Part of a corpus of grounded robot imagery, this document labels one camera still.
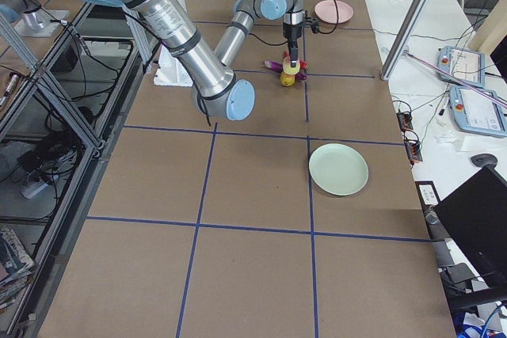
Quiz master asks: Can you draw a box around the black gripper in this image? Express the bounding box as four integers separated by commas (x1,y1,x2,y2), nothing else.
283,10,319,67

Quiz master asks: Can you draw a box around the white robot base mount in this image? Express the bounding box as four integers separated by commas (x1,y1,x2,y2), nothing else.
154,47,193,87

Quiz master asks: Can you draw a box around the red chili pepper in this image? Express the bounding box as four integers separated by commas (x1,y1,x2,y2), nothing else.
282,51,307,74

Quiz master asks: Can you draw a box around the stack of magazines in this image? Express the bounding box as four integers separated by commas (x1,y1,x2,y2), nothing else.
1,225,36,310

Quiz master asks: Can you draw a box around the red yellow pomegranate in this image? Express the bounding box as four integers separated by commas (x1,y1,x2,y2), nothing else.
280,72,296,87

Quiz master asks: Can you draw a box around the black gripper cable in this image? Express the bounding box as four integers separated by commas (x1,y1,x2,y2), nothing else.
247,0,348,47

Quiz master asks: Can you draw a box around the orange circuit board lower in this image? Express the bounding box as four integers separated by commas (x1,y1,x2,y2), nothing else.
403,137,423,165

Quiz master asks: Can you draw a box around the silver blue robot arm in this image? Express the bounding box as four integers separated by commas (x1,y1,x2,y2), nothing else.
193,0,305,121
83,0,255,120

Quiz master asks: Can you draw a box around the purple eggplant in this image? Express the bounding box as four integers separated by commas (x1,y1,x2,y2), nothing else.
263,60,307,81

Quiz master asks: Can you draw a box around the white power strip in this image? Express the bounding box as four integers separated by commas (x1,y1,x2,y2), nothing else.
21,180,49,199

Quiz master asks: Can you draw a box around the orange circuit board upper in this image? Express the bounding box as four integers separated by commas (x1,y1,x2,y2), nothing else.
396,111,414,131

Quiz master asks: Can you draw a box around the upper teach pendant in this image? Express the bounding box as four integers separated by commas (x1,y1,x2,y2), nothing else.
437,46,486,89

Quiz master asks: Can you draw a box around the orange circuit board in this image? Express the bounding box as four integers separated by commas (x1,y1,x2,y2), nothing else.
396,111,414,131
403,137,423,165

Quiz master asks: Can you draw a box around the pink round plate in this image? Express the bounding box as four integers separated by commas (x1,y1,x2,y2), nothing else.
314,0,354,24

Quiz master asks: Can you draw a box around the teach pendant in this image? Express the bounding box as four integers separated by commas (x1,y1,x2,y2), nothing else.
437,46,486,89
449,85,506,137

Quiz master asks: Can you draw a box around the black computer mouse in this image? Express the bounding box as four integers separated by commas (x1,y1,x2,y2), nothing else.
470,153,497,168

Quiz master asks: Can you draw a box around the pink yellow peach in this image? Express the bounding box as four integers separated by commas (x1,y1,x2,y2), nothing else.
282,56,301,76

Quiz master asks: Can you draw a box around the light green round plate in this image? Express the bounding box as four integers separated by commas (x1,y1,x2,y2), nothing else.
308,143,369,196

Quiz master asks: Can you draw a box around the white label card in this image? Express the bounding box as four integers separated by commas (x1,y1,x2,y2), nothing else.
415,180,440,207

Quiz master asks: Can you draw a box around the aluminium frame post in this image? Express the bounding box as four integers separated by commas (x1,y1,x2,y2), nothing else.
380,0,428,81

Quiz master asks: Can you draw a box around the black monitor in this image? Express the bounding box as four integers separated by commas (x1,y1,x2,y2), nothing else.
434,165,506,287

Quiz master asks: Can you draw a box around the aluminium side frame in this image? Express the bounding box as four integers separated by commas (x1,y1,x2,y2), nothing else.
1,0,157,337

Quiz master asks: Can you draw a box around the lower teach pendant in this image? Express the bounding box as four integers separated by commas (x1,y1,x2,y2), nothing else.
449,85,506,137

